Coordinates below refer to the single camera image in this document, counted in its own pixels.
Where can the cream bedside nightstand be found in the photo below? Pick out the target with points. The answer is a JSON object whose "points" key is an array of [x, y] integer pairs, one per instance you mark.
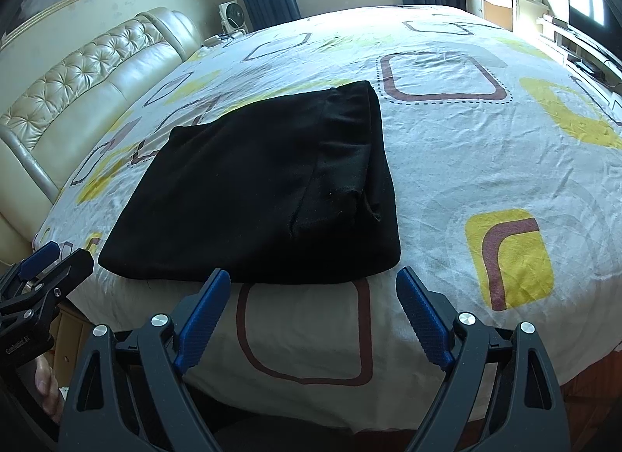
{"points": [[70, 331]]}

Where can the black flat television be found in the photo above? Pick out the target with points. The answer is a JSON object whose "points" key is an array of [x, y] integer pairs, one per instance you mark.
{"points": [[585, 13]]}

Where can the white tv stand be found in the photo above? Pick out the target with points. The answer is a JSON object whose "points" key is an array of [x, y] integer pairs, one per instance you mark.
{"points": [[582, 54]]}

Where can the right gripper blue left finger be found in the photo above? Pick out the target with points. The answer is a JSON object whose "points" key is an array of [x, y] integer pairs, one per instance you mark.
{"points": [[195, 319]]}

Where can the person left hand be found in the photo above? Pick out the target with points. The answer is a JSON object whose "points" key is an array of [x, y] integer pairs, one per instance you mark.
{"points": [[47, 386]]}

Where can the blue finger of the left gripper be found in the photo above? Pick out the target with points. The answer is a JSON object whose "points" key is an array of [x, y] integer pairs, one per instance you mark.
{"points": [[65, 276], [39, 259]]}

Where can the cream tufted leather headboard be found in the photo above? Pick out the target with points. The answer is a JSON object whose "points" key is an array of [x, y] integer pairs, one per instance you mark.
{"points": [[51, 128]]}

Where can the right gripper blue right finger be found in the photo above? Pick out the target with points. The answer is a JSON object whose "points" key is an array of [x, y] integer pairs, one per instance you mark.
{"points": [[430, 315]]}

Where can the white desk fan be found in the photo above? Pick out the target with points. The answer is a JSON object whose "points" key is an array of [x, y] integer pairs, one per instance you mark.
{"points": [[233, 18]]}

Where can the black studded pants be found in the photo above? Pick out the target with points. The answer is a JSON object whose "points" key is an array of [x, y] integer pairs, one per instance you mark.
{"points": [[289, 190]]}

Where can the white dresser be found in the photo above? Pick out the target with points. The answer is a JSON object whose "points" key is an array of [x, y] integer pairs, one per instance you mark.
{"points": [[518, 16]]}

